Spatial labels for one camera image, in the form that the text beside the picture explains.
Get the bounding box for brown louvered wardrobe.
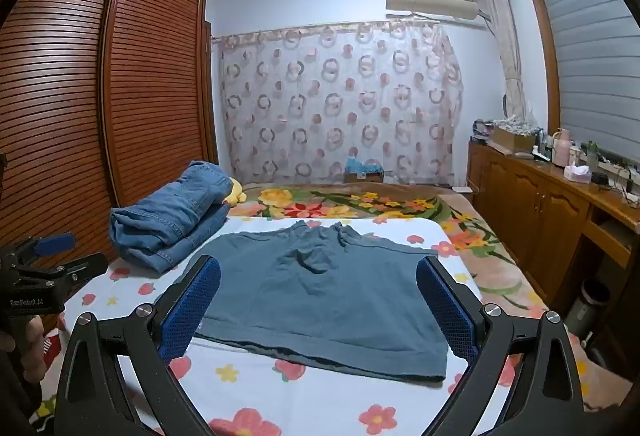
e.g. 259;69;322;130
0;0;221;332

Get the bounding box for person's left hand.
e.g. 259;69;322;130
19;317;49;386

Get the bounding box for yellow plush toy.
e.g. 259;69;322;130
222;177;248;208

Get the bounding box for grey trash bin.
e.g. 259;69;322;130
565;278;612;342

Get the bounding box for tied beige curtain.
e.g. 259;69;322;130
477;0;531;127

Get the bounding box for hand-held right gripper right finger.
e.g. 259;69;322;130
416;255;586;436

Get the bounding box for folded blue jeans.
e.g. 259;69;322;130
120;203;232;275
110;161;228;253

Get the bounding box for open cardboard box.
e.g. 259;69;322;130
487;123;538;154

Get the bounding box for wooden sideboard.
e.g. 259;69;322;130
467;138;640;367

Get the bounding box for pink tissue pack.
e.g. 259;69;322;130
564;164;592;184

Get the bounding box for white strawberry print blanket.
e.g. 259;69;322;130
30;216;551;436

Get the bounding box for black cable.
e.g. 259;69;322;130
592;168;640;206

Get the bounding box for wooden window frame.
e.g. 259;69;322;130
520;0;562;137

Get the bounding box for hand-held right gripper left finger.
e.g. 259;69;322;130
54;255;222;436

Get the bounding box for sheer ring-patterned curtain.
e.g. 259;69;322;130
212;18;463;189

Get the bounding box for pink thermos jug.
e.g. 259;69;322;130
552;128;576;167

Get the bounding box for grey window blind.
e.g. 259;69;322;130
527;0;640;167

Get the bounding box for blue-grey short pants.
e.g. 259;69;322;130
192;220;448;383

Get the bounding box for blue cloth on carton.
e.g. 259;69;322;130
344;157;385;184

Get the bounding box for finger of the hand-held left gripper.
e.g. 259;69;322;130
21;252;109;289
10;232;77;267

